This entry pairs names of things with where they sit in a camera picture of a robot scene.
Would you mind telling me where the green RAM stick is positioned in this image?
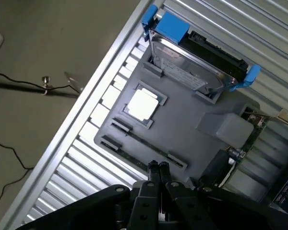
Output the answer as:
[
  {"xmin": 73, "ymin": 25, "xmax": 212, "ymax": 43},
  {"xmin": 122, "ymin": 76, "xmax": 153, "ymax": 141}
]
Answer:
[
  {"xmin": 101, "ymin": 136, "xmax": 154, "ymax": 172},
  {"xmin": 112, "ymin": 118, "xmax": 188, "ymax": 168}
]

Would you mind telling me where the silver CPU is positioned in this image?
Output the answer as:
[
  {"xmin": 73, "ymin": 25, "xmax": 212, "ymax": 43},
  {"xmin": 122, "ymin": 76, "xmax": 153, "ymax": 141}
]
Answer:
[{"xmin": 127, "ymin": 88, "xmax": 159, "ymax": 120}]

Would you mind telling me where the grey motherboard mockup tray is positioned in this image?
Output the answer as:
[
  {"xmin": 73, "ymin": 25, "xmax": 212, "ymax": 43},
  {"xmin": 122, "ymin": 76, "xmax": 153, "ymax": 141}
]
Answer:
[{"xmin": 93, "ymin": 35, "xmax": 261, "ymax": 190}]

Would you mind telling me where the thin black floor cable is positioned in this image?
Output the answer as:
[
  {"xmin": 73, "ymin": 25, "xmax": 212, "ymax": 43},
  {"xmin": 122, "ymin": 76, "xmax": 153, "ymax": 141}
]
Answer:
[
  {"xmin": 0, "ymin": 70, "xmax": 84, "ymax": 96},
  {"xmin": 0, "ymin": 139, "xmax": 34, "ymax": 209}
]

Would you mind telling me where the hard disk with blue caddy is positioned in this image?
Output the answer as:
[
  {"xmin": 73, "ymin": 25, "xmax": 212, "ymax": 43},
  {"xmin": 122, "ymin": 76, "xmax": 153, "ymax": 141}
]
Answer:
[{"xmin": 141, "ymin": 4, "xmax": 262, "ymax": 96}]

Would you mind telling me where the open PC case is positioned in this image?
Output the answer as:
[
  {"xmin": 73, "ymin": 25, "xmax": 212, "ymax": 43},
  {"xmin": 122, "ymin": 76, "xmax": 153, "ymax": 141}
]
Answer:
[{"xmin": 261, "ymin": 165, "xmax": 288, "ymax": 216}]

